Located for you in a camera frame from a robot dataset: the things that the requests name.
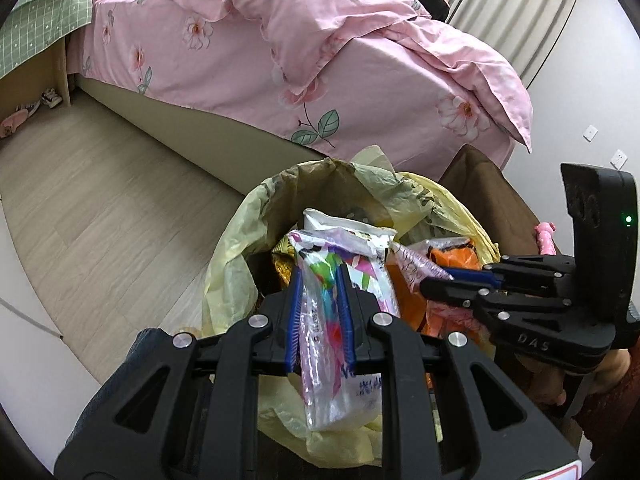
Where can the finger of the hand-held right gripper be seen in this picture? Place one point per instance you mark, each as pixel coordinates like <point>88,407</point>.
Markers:
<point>470,276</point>
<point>445,290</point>

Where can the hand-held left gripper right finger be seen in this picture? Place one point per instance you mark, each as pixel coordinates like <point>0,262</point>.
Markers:
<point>345,310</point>

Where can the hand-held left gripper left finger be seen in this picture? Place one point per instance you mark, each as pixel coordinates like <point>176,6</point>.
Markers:
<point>295,310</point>

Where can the orange snack packet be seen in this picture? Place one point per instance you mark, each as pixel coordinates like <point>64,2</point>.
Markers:
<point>407,295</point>

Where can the yellow snack wrapper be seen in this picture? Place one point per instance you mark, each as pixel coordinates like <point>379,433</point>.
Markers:
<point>282,265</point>

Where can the yellow bag lined bin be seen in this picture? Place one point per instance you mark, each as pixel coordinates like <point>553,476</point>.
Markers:
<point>230,260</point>

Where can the clear colourful plastic bag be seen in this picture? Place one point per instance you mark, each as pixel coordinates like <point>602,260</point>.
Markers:
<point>325,395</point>

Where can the person's right forearm red sleeve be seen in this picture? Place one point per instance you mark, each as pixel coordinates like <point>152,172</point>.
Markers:
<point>607,420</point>

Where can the person's right hand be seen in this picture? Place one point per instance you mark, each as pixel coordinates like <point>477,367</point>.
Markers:
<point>616,366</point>

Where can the brown table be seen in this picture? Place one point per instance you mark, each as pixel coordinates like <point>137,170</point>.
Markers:
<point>475,175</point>

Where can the person's leg in jeans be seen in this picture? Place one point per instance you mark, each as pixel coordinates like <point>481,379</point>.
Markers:
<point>145,345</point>

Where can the bed with pink sheet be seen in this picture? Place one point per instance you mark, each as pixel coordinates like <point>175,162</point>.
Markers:
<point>200,120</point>

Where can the white curtain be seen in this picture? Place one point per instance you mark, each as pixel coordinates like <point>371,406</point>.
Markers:
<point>515,10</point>

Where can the pink floral duvet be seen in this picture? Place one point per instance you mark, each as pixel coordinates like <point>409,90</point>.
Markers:
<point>310,20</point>

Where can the small sneaker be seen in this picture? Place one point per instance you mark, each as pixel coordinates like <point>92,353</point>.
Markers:
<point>51,97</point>

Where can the wooden nightstand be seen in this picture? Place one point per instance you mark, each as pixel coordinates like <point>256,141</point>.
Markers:
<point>55,75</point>

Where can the pink slipper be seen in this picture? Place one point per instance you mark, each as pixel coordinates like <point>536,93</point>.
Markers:
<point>17,120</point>

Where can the green checked cloth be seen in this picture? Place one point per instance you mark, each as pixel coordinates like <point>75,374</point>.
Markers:
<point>45,20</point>

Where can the white wall socket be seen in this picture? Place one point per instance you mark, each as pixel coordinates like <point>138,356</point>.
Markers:
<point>590,132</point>
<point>619,159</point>

